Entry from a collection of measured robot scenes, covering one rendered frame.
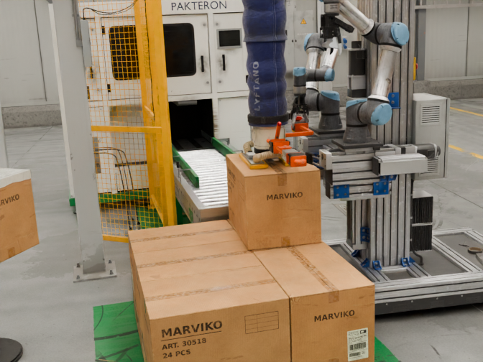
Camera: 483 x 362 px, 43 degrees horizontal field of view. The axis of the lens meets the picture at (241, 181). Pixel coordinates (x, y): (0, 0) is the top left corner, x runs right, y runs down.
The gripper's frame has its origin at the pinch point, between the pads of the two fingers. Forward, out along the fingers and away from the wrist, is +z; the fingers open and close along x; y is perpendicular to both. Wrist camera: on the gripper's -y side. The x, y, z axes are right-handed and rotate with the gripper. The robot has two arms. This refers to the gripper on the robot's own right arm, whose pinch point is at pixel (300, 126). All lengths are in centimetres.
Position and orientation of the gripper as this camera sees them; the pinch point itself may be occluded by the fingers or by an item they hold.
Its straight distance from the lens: 374.4
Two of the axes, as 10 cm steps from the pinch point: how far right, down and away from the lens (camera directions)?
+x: 9.8, -0.9, 1.6
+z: 0.5, 9.7, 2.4
